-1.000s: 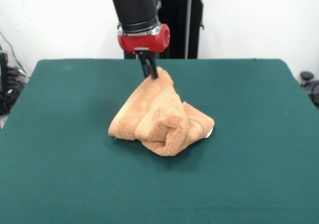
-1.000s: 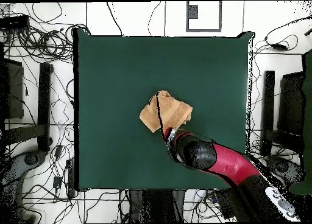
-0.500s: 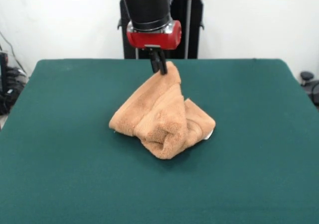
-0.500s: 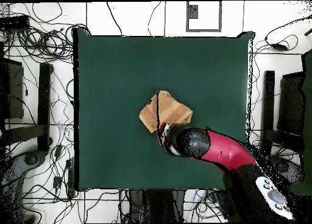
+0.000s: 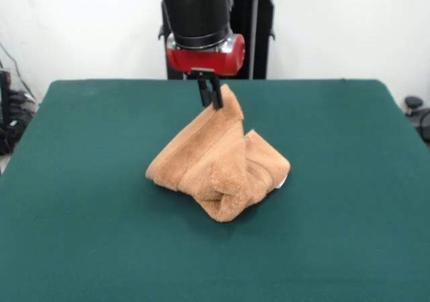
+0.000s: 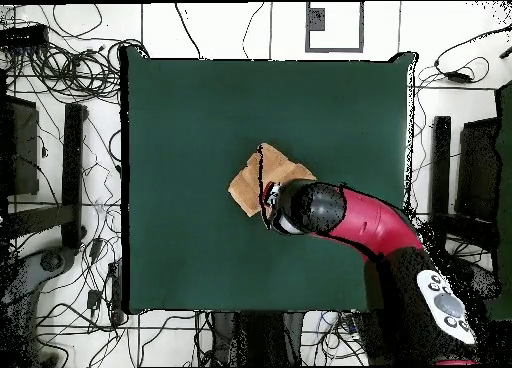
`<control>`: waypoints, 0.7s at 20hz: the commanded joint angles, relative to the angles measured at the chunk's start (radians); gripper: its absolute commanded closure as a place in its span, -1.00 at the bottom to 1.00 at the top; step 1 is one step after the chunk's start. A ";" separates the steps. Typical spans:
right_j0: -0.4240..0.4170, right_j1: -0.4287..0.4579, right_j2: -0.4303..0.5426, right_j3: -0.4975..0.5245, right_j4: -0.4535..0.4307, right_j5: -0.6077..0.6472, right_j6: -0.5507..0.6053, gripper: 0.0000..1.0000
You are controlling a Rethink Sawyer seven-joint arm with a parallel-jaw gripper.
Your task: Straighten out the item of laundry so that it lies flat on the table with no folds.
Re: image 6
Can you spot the tan terry cloth towel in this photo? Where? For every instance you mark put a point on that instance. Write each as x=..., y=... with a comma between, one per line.
x=248, y=188

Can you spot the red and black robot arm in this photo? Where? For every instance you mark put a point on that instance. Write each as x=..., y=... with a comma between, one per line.
x=372, y=220

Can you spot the black flat device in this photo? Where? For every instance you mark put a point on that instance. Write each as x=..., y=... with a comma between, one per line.
x=24, y=36

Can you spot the dark green table cloth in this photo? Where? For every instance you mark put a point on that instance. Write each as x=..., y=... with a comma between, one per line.
x=180, y=144

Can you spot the black power strip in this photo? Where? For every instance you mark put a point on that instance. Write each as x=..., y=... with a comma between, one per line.
x=116, y=288

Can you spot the small black adapter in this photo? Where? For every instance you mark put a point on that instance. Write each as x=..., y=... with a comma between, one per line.
x=94, y=299

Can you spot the black box case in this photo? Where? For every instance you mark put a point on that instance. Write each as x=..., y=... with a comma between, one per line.
x=24, y=144
x=478, y=164

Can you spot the black power adapter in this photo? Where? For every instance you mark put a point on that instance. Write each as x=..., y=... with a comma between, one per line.
x=458, y=77

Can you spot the grey wheeled floor base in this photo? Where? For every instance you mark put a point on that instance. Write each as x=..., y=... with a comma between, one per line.
x=51, y=261
x=480, y=280

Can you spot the black stand frame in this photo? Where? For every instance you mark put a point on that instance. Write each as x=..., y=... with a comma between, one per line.
x=440, y=164
x=72, y=164

